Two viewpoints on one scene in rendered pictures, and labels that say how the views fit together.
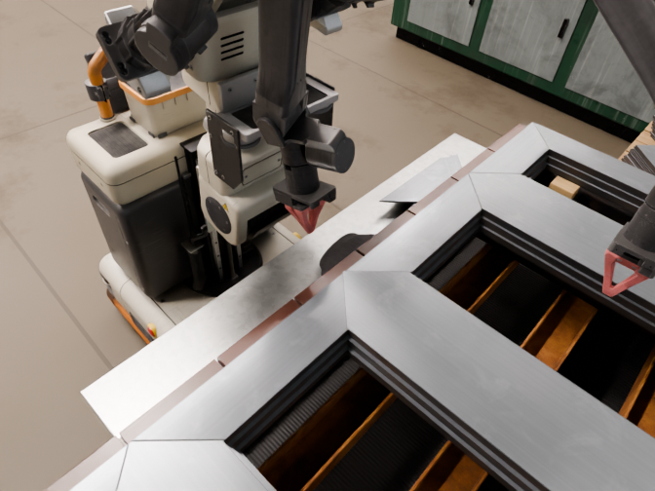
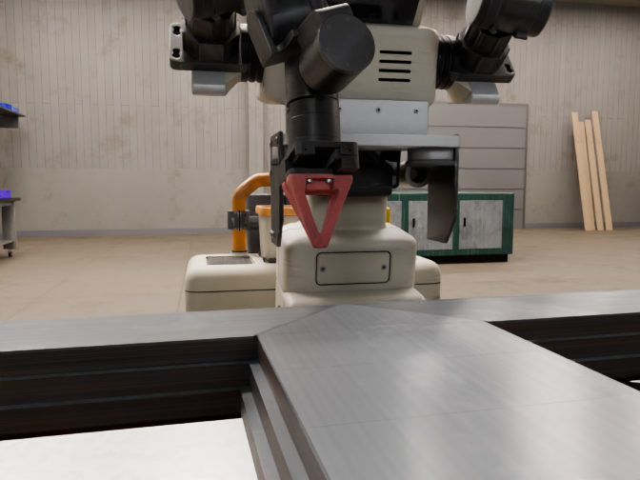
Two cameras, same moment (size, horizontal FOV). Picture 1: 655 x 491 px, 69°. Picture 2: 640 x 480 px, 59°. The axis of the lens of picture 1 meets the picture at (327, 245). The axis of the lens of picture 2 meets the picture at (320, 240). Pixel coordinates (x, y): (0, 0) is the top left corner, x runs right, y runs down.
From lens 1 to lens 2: 0.68 m
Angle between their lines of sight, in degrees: 51
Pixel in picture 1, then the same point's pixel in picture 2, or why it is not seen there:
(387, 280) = (419, 318)
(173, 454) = not seen: outside the picture
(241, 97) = not seen: hidden behind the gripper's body
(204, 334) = (126, 437)
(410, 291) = (457, 332)
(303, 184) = (302, 130)
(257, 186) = (339, 293)
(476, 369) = (531, 445)
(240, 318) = (196, 437)
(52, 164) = not seen: hidden behind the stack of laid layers
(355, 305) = (312, 324)
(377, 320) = (333, 340)
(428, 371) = (358, 409)
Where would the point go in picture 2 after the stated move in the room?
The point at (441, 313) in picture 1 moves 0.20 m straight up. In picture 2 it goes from (508, 360) to (519, 23)
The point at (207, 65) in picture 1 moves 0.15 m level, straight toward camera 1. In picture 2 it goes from (277, 76) to (228, 55)
